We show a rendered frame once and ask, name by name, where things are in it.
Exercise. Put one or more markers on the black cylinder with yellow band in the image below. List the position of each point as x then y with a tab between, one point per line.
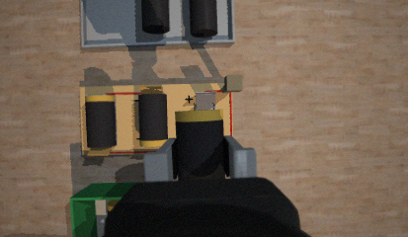
200	144
111	204
155	16
153	121
203	18
101	121

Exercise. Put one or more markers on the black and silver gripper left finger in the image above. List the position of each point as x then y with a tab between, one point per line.
162	165

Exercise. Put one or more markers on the grey shallow tray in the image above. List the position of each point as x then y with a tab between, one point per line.
118	24

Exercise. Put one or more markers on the green open-top box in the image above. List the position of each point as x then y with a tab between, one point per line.
89	207

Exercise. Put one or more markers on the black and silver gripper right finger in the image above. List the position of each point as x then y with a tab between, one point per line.
239	162

